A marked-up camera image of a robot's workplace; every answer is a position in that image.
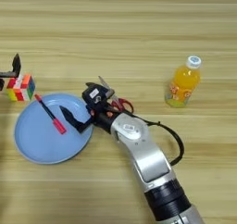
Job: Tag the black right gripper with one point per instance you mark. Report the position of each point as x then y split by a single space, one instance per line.
103 116

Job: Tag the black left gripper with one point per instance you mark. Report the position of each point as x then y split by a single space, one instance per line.
5 75

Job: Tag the red and black pen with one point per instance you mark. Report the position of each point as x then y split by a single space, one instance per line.
51 114

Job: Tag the blue round plate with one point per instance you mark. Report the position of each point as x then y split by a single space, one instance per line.
40 144

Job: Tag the orange juice bottle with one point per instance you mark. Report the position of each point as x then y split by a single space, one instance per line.
182 82

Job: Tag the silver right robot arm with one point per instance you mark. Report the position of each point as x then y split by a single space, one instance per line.
145 153

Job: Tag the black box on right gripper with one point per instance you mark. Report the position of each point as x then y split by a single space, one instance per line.
94 95

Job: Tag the multicolour Rubik's cube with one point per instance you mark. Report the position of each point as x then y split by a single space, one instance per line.
21 87

